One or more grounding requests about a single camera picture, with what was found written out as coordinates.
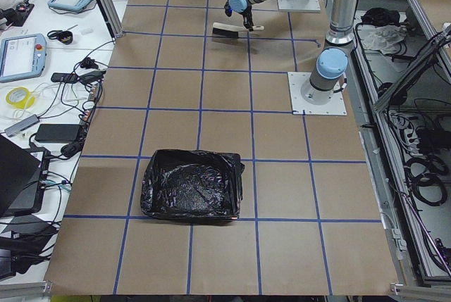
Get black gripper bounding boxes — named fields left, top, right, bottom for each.
left=224, top=1, right=254, bottom=31

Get cream hand brush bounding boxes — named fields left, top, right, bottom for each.
left=212, top=22, right=265, bottom=39

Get black bag lined bin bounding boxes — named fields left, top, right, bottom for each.
left=140, top=149, right=245, bottom=222

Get white cloth pile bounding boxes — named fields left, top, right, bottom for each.
left=362, top=25, right=407, bottom=55

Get small black bowl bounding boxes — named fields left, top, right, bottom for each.
left=57, top=32, right=73, bottom=45

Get black scissors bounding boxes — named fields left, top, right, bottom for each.
left=47, top=25, right=77, bottom=39

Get black power adapter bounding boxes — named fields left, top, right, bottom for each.
left=35, top=123, right=81, bottom=143

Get yellow tape roll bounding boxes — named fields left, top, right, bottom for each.
left=6, top=87, right=35, bottom=110

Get black laptop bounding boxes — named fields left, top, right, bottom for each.
left=1, top=136, right=50, bottom=218

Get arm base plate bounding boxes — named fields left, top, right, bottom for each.
left=288, top=72, right=347, bottom=116
left=277, top=0, right=321, bottom=13

